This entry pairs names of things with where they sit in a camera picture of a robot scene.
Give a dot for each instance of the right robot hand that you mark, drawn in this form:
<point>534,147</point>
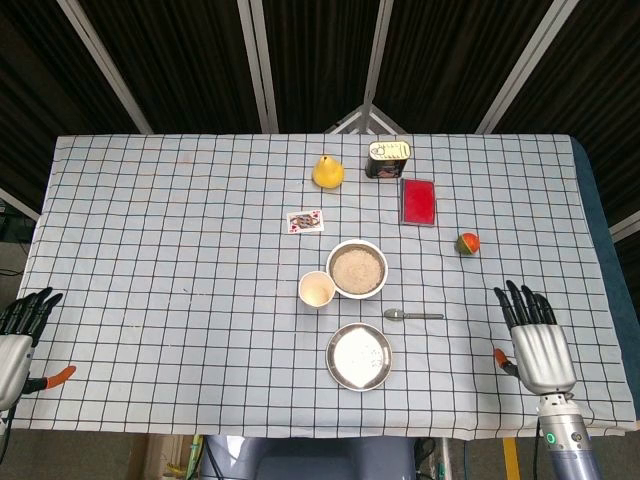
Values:
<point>542,355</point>

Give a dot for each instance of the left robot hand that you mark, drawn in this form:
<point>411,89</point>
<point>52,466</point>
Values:
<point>12,355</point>

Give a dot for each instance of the metal spoon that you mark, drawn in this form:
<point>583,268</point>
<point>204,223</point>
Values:
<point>395,314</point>

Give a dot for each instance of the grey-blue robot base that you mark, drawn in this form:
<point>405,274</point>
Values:
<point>300,460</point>

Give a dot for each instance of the white bowl of rice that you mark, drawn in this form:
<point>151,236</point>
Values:
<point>358,296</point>

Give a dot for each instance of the white paper cup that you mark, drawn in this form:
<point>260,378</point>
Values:
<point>316,291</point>

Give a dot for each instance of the black equipment box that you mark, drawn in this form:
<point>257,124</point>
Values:
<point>10,225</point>

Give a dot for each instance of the blue padded table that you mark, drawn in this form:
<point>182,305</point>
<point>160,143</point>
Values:
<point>605,240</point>

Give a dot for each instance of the red and green ball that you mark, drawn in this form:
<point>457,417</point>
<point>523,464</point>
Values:
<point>468,244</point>

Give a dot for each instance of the checkered tablecloth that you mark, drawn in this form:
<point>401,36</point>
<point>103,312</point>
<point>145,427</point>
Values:
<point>150,250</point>

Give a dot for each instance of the steel plate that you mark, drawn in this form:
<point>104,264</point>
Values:
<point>357,357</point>

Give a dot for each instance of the red stamp pad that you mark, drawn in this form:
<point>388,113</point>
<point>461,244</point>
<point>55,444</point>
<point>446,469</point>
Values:
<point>417,202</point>

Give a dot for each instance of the luncheon meat can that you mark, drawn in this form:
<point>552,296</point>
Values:
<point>387,160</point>

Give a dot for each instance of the playing card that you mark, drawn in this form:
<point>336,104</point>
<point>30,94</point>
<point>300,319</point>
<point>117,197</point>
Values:
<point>305,222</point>

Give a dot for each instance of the yellow pear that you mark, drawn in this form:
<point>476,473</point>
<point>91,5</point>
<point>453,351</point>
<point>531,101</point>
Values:
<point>327,174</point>

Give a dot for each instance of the black pleated curtain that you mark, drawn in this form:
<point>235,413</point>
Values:
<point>190,60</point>

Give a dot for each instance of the white aluminium frame rail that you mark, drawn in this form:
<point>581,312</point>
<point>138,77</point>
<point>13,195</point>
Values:
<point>625,226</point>
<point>20,204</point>

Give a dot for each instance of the white aluminium frame post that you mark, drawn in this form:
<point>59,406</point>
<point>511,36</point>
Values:
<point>260,65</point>
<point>520,70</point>
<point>376,55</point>
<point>107,70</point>

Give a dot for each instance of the white frame foot bracket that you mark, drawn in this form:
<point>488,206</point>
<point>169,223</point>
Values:
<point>367,120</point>

